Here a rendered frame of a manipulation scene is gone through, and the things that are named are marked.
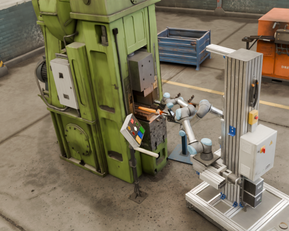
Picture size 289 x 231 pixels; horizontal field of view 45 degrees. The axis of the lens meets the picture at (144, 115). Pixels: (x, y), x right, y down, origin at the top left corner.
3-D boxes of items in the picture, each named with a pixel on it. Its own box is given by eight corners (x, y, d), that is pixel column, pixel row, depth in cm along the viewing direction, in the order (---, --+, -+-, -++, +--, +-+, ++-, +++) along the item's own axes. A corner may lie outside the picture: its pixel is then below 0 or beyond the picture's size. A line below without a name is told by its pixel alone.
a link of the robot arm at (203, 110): (210, 113, 401) (183, 138, 426) (210, 108, 410) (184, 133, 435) (202, 107, 399) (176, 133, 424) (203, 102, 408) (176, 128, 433)
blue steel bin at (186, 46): (211, 58, 855) (211, 29, 819) (198, 70, 798) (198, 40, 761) (168, 52, 913) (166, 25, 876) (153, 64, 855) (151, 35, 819)
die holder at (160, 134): (167, 137, 497) (165, 110, 475) (152, 151, 472) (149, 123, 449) (136, 127, 528) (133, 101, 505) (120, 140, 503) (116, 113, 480)
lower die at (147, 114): (155, 113, 468) (155, 108, 464) (147, 121, 455) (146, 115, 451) (131, 107, 491) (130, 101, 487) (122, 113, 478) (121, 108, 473)
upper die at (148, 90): (153, 90, 450) (152, 84, 445) (144, 96, 437) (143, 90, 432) (128, 84, 473) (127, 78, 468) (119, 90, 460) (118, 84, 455)
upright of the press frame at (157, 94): (167, 149, 550) (156, 1, 433) (158, 158, 532) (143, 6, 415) (145, 141, 574) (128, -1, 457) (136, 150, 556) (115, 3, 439)
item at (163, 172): (181, 165, 514) (181, 164, 513) (159, 188, 475) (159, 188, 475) (159, 156, 535) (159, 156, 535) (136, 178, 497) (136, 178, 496)
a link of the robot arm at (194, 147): (205, 151, 377) (188, 104, 390) (193, 154, 374) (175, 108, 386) (201, 152, 389) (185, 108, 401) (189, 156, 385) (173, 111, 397)
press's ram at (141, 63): (158, 79, 454) (156, 50, 434) (141, 91, 429) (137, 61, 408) (133, 74, 477) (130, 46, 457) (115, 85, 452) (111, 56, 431)
